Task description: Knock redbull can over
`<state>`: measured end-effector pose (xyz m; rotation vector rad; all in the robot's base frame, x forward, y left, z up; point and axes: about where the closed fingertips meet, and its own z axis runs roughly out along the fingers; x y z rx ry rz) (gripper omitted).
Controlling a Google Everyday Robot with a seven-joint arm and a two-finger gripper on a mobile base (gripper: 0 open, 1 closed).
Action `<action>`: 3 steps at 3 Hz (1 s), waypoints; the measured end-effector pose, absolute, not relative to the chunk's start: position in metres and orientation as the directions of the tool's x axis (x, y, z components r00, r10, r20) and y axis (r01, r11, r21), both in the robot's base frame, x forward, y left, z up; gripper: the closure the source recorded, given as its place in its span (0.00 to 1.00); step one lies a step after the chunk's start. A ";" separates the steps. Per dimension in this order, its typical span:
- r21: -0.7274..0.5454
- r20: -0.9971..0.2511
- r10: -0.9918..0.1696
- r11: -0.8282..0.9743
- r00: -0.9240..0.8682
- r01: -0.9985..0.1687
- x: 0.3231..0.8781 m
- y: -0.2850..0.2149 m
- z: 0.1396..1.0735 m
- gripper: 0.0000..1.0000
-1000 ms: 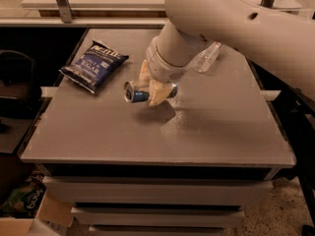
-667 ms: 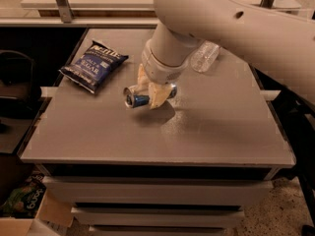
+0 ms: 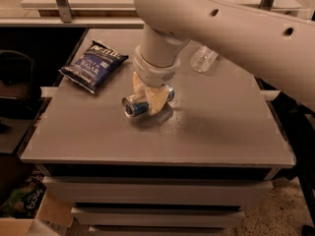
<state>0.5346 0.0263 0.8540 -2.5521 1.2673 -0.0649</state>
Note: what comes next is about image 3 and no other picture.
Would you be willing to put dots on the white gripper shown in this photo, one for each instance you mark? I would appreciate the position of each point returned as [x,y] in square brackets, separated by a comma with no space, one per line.
[154,75]

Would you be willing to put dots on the red bull can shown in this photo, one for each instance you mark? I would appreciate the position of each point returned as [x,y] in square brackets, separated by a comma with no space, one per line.
[134,105]

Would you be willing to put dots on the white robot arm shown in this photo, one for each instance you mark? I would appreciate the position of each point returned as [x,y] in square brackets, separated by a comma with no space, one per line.
[276,48]

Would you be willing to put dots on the blue kettle chips bag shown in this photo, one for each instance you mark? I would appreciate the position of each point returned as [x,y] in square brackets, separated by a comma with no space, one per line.
[94,66]

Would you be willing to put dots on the clear plastic water bottle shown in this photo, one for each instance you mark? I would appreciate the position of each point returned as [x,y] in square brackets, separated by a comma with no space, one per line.
[202,60]

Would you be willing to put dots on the grey drawer cabinet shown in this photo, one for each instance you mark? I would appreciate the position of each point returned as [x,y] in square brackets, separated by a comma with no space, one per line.
[191,170]

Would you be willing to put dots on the white shelf with metal brackets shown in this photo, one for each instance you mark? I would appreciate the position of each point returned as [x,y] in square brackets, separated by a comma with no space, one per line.
[82,4]

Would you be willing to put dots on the black chair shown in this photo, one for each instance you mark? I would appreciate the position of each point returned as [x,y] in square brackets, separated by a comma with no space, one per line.
[19,90]

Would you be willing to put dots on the cardboard box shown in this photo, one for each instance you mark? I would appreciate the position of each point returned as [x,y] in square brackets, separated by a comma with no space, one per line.
[52,219]

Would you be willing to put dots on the green snack bag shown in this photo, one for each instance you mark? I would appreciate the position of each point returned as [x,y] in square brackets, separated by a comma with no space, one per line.
[24,201]

